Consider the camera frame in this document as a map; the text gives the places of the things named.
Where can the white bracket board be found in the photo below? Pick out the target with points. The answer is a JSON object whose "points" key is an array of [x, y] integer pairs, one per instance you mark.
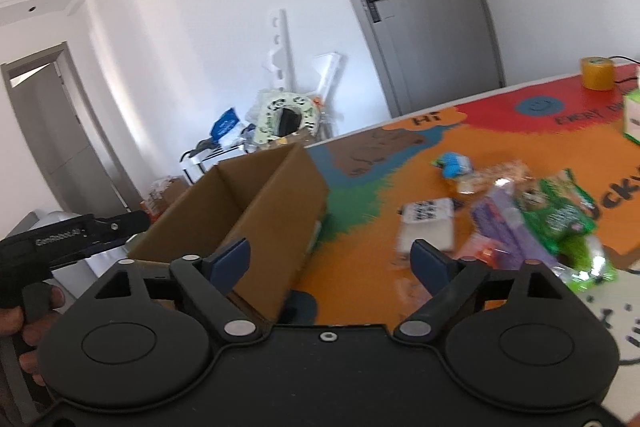
{"points": [[330, 72]]}

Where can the colourful printed table mat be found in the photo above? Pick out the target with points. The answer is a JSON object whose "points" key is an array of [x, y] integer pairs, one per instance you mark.
{"points": [[370, 267]]}

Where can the grey open door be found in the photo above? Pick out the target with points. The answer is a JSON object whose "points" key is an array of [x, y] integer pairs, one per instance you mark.
{"points": [[60, 132]]}

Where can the purple snack packet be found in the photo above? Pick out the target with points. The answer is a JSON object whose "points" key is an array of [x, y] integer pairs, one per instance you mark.
{"points": [[500, 227]]}

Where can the white snack packet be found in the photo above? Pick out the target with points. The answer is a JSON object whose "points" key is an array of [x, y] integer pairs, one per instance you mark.
{"points": [[430, 227]]}

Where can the green cracker snack packet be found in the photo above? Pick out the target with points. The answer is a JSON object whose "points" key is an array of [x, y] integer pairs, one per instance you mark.
{"points": [[555, 212]]}

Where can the yellow tape roll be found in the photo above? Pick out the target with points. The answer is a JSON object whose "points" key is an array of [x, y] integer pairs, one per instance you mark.
{"points": [[597, 74]]}

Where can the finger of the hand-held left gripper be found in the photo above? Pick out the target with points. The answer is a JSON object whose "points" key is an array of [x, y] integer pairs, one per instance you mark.
{"points": [[87, 252], [125, 222]]}

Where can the blue plastic bag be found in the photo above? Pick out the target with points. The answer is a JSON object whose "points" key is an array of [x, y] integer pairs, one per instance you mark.
{"points": [[225, 124]]}

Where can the pink snack packet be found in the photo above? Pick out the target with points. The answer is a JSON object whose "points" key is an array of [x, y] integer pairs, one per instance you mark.
{"points": [[480, 252]]}

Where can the green tissue box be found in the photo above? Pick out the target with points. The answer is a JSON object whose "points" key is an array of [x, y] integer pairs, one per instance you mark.
{"points": [[634, 117]]}

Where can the beige cracker snack packet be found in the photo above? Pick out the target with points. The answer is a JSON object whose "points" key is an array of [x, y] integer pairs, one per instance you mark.
{"points": [[495, 177]]}

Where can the black metal stand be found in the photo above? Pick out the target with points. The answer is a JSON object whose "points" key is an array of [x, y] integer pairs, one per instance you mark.
{"points": [[195, 153]]}

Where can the blue snack packet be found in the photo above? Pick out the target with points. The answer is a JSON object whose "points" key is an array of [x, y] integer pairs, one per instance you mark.
{"points": [[452, 164]]}

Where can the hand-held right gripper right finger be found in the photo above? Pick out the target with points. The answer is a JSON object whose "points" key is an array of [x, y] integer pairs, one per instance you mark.
{"points": [[427, 259]]}

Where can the small cardboard box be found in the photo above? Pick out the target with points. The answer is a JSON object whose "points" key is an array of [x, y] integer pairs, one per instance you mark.
{"points": [[167, 194]]}

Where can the large cardboard box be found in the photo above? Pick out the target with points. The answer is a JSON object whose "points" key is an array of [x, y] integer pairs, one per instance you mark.
{"points": [[280, 217]]}

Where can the person's left hand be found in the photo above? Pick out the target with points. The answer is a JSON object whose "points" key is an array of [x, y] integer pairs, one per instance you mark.
{"points": [[12, 322]]}

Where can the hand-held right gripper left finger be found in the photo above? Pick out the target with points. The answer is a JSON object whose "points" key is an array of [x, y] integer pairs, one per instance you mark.
{"points": [[232, 257]]}

